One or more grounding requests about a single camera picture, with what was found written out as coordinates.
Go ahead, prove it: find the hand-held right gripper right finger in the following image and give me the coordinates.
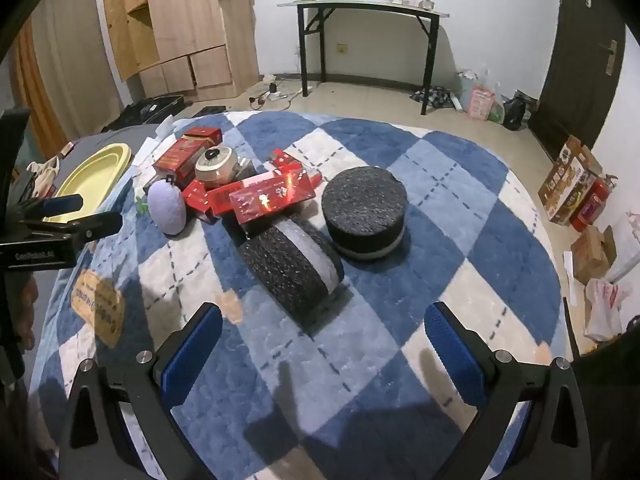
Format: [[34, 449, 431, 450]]
[[424, 302, 593, 480]]

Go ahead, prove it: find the power strip with cables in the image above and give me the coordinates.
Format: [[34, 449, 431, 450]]
[[248, 80, 301, 108]]

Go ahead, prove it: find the blue white checkered blanket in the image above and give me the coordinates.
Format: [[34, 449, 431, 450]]
[[32, 110, 563, 480]]

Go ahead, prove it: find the black folding table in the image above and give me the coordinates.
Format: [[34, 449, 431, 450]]
[[277, 0, 450, 117]]

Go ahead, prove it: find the black foam cylinder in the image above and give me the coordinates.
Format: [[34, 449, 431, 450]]
[[321, 165, 408, 262], [240, 217, 346, 323]]

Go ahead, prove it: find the tan curtain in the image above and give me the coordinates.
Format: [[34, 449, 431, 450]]
[[10, 10, 126, 151]]

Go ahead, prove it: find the dark brown door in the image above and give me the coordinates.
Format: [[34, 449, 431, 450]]
[[527, 0, 628, 161]]

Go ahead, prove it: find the small red box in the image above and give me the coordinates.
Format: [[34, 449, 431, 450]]
[[205, 187, 246, 222], [270, 149, 301, 171], [182, 180, 211, 209]]

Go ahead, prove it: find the open black tool case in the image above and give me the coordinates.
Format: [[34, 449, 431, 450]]
[[102, 94, 186, 133]]

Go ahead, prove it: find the lilac egg-shaped sponge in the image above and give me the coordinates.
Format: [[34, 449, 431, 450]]
[[146, 179, 188, 236]]

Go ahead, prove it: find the grey bed sheet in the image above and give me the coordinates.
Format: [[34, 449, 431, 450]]
[[15, 122, 166, 201]]

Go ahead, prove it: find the pink paper bag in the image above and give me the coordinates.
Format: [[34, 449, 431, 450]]
[[468, 85, 496, 121]]

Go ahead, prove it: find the red fire extinguisher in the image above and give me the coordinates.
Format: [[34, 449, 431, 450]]
[[570, 175, 613, 233]]

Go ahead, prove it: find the small beige toy pot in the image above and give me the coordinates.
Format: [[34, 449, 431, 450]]
[[194, 146, 241, 188]]

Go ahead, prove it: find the white cloth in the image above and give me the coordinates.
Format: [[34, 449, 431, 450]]
[[26, 157, 61, 196]]

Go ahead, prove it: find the black bag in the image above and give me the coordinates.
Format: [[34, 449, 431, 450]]
[[502, 91, 538, 131]]

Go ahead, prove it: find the wooden wardrobe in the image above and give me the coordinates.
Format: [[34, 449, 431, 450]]
[[101, 0, 261, 103]]

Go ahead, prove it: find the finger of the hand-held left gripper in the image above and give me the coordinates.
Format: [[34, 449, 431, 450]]
[[20, 211, 123, 246], [11, 193, 85, 221]]

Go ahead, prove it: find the brown cardboard box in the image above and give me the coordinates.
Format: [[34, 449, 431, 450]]
[[571, 225, 617, 286]]

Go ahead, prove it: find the printed cardboard box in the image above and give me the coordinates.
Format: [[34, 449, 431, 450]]
[[537, 135, 603, 226]]

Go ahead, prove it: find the yellow plastic basin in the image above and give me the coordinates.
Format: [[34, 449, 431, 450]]
[[42, 143, 133, 223]]

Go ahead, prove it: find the person's left hand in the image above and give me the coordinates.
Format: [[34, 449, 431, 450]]
[[11, 274, 40, 356]]

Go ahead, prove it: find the white red-printed plastic bag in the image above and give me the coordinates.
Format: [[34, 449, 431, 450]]
[[584, 277, 633, 343]]

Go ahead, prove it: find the large red carton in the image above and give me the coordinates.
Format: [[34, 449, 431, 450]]
[[229, 170, 321, 226]]

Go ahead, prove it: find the dark pile under table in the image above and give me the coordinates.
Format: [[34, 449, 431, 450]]
[[410, 85, 458, 111]]

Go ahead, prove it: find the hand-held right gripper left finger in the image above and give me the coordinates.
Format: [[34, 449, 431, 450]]
[[59, 302, 224, 480]]

